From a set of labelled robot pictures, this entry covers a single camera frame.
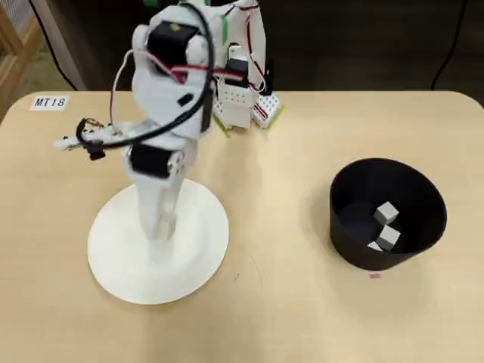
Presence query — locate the black wall cable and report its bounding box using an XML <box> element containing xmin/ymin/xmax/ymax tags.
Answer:
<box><xmin>430</xmin><ymin>0</ymin><xmax>467</xmax><ymax>92</ymax></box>

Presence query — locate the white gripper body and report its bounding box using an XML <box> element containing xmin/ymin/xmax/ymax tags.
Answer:
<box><xmin>123</xmin><ymin>141</ymin><xmax>198</xmax><ymax>191</ymax></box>

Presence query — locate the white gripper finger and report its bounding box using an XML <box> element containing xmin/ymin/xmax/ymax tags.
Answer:
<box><xmin>158</xmin><ymin>183</ymin><xmax>183</xmax><ymax>242</ymax></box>
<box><xmin>136</xmin><ymin>184</ymin><xmax>164</xmax><ymax>242</ymax></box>

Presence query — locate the thin black cable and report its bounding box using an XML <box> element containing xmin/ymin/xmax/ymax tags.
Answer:
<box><xmin>33</xmin><ymin>0</ymin><xmax>82</xmax><ymax>92</ymax></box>

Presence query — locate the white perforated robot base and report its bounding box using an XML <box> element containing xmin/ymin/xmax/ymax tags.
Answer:
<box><xmin>213</xmin><ymin>88</ymin><xmax>285</xmax><ymax>133</ymax></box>

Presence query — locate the black pot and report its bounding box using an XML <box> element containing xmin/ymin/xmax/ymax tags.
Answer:
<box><xmin>328</xmin><ymin>157</ymin><xmax>448</xmax><ymax>271</ymax></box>

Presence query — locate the white round plate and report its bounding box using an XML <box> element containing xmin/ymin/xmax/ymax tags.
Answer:
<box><xmin>86</xmin><ymin>178</ymin><xmax>230</xmax><ymax>306</ymax></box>

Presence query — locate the white MT18 label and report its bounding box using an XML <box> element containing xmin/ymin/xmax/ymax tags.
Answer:
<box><xmin>29</xmin><ymin>94</ymin><xmax>71</xmax><ymax>112</ymax></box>

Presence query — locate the red servo wire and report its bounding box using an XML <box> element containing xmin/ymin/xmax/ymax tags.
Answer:
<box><xmin>145</xmin><ymin>52</ymin><xmax>247</xmax><ymax>82</ymax></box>

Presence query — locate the green base plate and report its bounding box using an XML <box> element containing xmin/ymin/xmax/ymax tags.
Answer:
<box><xmin>211</xmin><ymin>104</ymin><xmax>287</xmax><ymax>139</ymax></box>

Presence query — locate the white servo wire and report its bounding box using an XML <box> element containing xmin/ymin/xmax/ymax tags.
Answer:
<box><xmin>109</xmin><ymin>48</ymin><xmax>137</xmax><ymax>128</ymax></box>

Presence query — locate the light wooden frame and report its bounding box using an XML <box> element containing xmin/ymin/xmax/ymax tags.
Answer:
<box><xmin>0</xmin><ymin>7</ymin><xmax>43</xmax><ymax>124</ymax></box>

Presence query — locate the thick black camera cable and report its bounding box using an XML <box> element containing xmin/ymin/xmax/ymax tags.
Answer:
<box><xmin>75</xmin><ymin>2</ymin><xmax>216</xmax><ymax>152</ymax></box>

